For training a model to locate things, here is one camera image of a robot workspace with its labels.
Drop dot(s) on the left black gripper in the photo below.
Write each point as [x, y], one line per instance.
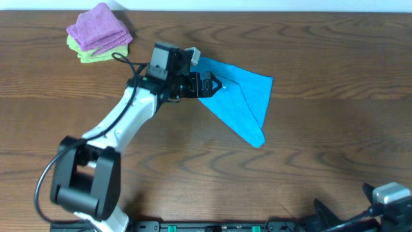
[206, 84]

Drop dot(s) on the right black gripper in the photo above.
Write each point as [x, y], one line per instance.
[333, 221]

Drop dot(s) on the blue microfiber cloth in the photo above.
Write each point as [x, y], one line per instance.
[242, 101]

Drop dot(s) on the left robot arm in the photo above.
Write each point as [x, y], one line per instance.
[87, 171]

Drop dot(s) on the folded purple cloth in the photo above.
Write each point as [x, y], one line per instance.
[99, 29]

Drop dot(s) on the folded green cloth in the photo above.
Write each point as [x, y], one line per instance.
[91, 56]

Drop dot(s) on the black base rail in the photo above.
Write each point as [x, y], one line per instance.
[270, 226]

